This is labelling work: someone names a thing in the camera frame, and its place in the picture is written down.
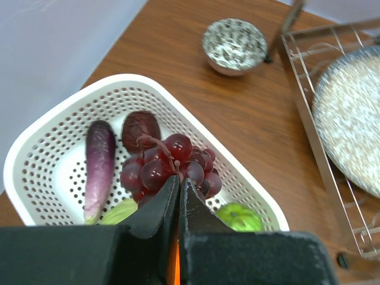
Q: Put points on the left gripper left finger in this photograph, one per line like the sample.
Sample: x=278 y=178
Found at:
x=139 y=250

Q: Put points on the small green fake vegetable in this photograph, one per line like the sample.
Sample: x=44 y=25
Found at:
x=240 y=218

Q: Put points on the purple fake eggplant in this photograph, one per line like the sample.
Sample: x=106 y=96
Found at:
x=100 y=148

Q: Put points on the green fake cabbage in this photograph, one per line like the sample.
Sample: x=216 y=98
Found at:
x=119 y=212

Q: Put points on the steel dish rack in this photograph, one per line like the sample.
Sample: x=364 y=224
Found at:
x=305 y=56

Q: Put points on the speckled plate lower shelf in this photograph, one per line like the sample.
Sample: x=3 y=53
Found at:
x=345 y=110

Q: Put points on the fake orange fruit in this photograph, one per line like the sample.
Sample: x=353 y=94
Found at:
x=177 y=266

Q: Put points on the dark red fake fruit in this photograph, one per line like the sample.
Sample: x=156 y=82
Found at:
x=135 y=125

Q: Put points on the white perforated plastic basket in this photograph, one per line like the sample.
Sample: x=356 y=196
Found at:
x=45 y=169

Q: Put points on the red fake grape bunch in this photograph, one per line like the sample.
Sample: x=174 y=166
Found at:
x=145 y=173

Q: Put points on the small patterned bowl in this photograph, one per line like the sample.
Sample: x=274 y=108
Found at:
x=233 y=47

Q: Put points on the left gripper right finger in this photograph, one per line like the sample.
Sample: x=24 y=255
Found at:
x=212 y=253

